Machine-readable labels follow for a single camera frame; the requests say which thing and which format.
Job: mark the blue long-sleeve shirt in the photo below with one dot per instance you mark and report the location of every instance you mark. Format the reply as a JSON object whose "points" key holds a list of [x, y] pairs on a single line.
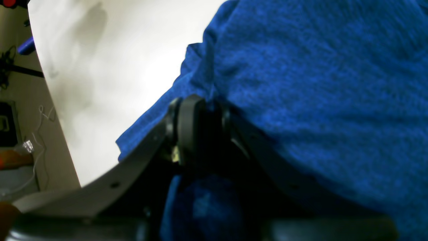
{"points": [[339, 85]]}

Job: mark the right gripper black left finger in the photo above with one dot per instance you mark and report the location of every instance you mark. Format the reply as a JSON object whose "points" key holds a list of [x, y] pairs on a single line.
{"points": [[126, 203]]}

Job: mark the blue handled tool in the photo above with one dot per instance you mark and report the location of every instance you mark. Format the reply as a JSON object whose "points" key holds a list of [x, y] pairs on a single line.
{"points": [[27, 47]]}

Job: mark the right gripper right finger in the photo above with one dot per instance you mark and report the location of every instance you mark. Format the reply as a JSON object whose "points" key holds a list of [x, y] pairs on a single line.
{"points": [[285, 204]]}

